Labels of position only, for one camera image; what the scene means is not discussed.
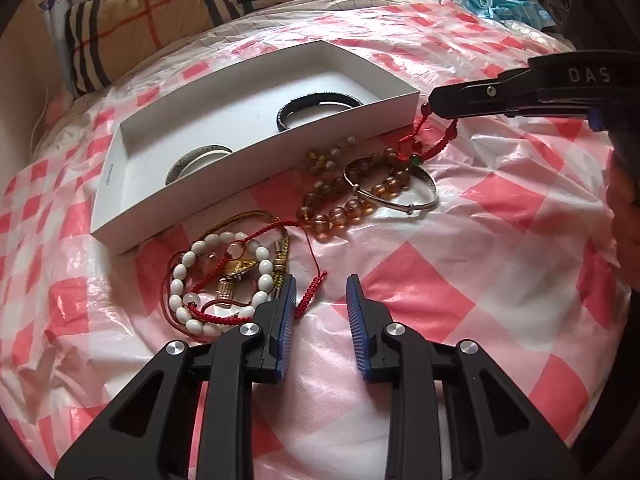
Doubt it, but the red checked plastic sheet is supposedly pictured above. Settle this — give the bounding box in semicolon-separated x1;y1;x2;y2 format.
0;0;631;480

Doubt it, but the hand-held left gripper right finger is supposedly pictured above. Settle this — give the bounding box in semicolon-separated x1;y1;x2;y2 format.
346;274;586;480

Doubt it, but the pearl and gold charm bracelet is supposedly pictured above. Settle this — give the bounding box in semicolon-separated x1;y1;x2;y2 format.
306;135;357;176

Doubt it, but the pink printed curtain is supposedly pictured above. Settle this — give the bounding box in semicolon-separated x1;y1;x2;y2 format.
15;0;108;91

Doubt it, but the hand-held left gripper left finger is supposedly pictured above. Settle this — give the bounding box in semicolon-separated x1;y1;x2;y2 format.
55;274;298;480

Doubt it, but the white cardboard box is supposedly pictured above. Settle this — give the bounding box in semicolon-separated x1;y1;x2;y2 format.
90;40;420;255

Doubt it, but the blue plastic bag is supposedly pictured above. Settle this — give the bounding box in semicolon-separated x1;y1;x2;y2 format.
452;0;556;28

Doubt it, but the amber bead bracelet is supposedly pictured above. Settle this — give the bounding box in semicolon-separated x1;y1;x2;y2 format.
298;146;413;241

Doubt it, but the red cord green bead bracelet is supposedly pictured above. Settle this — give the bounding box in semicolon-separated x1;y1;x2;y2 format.
398;102;460;167

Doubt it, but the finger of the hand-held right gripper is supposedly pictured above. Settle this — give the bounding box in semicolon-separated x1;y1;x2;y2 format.
429;67;591;120

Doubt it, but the thin silver bangle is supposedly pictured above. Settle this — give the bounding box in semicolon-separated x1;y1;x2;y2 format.
343;156;440;216

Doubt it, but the black bangle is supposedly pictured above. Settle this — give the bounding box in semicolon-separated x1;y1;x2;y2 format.
276;92;365;133

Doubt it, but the red cord gold charm bracelet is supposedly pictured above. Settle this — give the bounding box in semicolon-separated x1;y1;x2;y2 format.
187;220;329;321

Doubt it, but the white bead bracelet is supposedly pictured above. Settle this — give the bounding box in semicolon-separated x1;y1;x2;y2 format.
167;231;275;337

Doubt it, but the person's right hand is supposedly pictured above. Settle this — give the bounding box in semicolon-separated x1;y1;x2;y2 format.
606;152;640;291

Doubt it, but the wide silver bangle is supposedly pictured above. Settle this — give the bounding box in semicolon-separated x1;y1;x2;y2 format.
165;144;235;186

